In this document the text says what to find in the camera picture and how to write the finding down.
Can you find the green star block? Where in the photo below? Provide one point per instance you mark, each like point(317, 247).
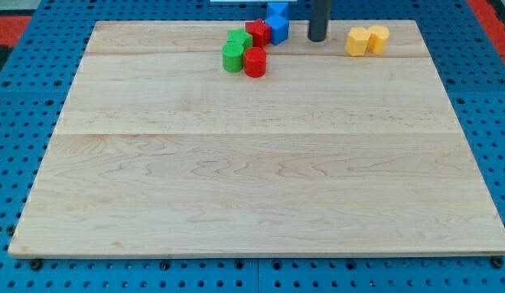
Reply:
point(240, 36)

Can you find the red star block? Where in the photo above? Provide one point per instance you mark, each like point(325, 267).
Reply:
point(260, 31)

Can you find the red cylinder block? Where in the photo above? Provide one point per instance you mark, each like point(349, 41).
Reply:
point(255, 59)

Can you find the green cylinder block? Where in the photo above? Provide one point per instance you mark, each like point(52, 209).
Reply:
point(232, 57)

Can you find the light wooden board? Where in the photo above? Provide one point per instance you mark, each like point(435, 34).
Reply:
point(159, 153)

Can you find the blue cube block front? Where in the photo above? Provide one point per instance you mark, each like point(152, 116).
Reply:
point(279, 29)

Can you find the blue block rear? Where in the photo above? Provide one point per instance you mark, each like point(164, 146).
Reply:
point(277, 8)

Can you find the yellow hexagon block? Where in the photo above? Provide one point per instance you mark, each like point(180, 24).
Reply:
point(357, 40)

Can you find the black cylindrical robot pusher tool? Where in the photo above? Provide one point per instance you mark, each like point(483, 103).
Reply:
point(320, 16)

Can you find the yellow cylinder block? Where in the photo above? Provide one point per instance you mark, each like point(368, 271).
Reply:
point(379, 36)

